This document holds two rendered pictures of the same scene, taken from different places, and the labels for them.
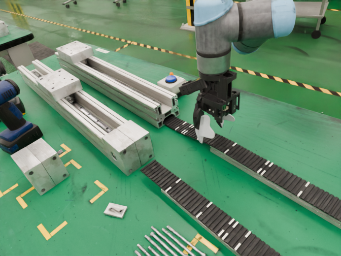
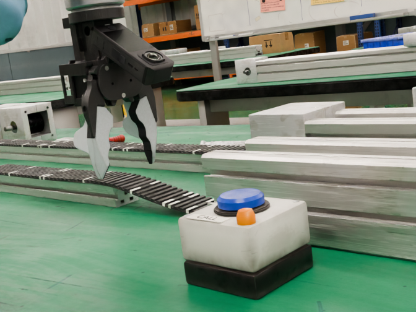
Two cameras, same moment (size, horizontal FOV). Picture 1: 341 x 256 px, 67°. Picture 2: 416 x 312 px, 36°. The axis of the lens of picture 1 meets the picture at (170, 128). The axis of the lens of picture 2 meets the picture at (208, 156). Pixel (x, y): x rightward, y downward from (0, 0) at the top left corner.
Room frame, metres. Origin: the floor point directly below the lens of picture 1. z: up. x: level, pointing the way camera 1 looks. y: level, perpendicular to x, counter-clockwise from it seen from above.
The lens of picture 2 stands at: (1.39, -0.14, 0.99)
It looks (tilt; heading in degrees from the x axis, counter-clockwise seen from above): 10 degrees down; 171
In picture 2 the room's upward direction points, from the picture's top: 8 degrees counter-clockwise
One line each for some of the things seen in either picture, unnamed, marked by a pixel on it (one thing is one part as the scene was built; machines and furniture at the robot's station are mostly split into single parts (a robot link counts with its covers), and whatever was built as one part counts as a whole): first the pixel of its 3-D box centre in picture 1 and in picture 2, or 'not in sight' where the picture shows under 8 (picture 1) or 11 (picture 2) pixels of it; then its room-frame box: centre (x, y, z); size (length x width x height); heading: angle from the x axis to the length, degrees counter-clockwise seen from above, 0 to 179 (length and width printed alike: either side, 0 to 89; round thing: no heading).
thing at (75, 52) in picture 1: (75, 54); not in sight; (1.22, 0.39, 0.87); 0.16 x 0.11 x 0.07; 37
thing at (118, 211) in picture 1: (115, 210); not in sight; (0.38, 0.16, 0.78); 0.05 x 0.03 x 0.01; 66
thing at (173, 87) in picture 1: (170, 88); (252, 237); (0.87, -0.02, 0.81); 0.10 x 0.08 x 0.06; 127
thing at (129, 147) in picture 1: (132, 145); (295, 143); (0.55, 0.12, 0.83); 0.12 x 0.09 x 0.10; 127
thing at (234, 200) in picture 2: (171, 79); (241, 203); (0.87, -0.03, 0.84); 0.04 x 0.04 x 0.02
